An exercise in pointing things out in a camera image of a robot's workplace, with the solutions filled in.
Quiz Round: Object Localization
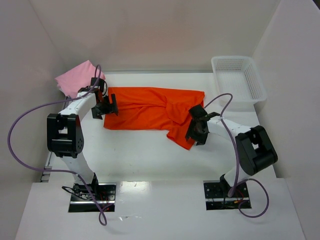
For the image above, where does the orange t shirt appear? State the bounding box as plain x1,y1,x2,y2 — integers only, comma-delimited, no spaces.
103,87,205,150

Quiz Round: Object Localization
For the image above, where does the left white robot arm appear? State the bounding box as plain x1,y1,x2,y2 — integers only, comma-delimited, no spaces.
47,77,119,196

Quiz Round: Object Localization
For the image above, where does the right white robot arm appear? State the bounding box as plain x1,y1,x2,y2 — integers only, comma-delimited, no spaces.
185,105,278,193

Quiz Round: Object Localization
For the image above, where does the pink folded t shirt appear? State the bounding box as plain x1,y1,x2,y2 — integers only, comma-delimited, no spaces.
55,60,96,98

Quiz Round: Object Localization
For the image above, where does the white plastic basket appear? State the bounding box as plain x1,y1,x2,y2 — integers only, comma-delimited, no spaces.
211,55,267,110

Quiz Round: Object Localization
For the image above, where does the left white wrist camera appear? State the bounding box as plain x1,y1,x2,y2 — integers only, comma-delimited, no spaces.
96,78,108,92

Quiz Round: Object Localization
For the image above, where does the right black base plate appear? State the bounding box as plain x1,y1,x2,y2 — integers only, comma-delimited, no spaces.
203,181,252,211

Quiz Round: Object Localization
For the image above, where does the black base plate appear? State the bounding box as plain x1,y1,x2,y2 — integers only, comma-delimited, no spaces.
203,181,252,211
61,183,117,213

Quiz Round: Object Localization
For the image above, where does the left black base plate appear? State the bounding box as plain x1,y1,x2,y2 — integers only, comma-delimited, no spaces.
61,183,117,213

